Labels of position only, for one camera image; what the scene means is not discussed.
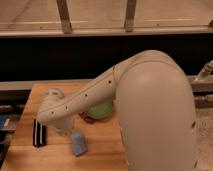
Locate small white bottle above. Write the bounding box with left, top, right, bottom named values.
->
left=54, top=117, right=74, bottom=135

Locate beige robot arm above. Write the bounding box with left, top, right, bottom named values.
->
left=37, top=50, right=198, bottom=171

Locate green bowl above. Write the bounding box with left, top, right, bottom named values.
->
left=86, top=102, right=113, bottom=119

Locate red snack bar wrapper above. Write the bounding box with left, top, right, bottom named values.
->
left=79, top=112, right=94, bottom=124

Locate wooden table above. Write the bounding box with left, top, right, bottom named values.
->
left=1, top=82, right=128, bottom=171

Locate blue sponge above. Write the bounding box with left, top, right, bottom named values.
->
left=71, top=132, right=87, bottom=156

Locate left window frame post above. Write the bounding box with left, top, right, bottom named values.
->
left=56, top=0, right=72, bottom=34

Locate window frame post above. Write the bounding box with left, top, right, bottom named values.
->
left=56, top=0, right=72, bottom=34
left=124, top=0, right=137, bottom=32

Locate right window frame post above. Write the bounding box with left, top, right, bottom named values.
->
left=124, top=0, right=137, bottom=32

